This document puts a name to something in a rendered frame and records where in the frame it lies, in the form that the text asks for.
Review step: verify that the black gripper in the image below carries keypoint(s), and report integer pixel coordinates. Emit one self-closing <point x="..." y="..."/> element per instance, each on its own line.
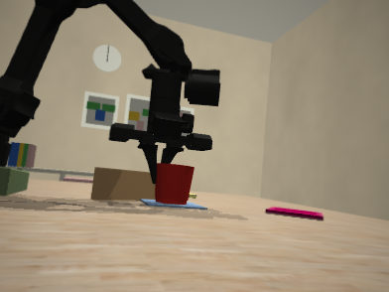
<point x="147" y="140"/>

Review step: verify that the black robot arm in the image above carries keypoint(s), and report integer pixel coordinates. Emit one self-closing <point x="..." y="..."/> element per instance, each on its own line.
<point x="17" y="107"/>

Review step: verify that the magenta square coaster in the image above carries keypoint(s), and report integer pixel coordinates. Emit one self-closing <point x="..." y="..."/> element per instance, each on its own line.
<point x="294" y="213"/>

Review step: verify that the red cup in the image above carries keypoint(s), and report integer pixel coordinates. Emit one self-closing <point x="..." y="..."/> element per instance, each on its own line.
<point x="173" y="183"/>

